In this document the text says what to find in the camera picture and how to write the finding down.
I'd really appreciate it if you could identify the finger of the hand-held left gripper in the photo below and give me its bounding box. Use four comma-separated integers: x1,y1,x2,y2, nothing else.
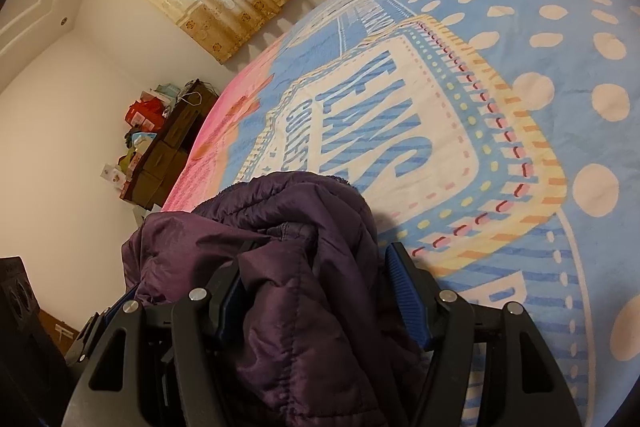
65,291,143,365

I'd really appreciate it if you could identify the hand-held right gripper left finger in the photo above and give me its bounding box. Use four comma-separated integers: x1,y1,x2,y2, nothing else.
62,258,247,427

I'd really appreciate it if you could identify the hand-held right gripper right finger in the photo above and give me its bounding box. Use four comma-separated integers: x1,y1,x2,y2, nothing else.
384,242,583,427

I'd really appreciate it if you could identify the purple quilted jacket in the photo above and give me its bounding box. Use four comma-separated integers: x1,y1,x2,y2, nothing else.
121,172,432,427

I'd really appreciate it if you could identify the brown cardboard box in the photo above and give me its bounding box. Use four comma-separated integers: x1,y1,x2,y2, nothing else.
39,308,83,350

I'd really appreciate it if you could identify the black speaker box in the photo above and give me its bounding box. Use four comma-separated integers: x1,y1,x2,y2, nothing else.
0,256,76,427

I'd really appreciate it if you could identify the white printed card box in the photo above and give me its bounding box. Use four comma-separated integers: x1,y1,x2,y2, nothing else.
101,163,127,194

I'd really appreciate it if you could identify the brown wooden desk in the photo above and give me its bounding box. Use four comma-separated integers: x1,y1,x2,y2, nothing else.
120,79,221,210

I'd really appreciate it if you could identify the red gift box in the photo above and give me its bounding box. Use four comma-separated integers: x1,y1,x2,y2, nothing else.
125,99,167,131

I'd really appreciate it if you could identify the pink and blue printed blanket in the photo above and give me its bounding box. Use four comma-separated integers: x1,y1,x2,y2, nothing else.
162,0,637,427

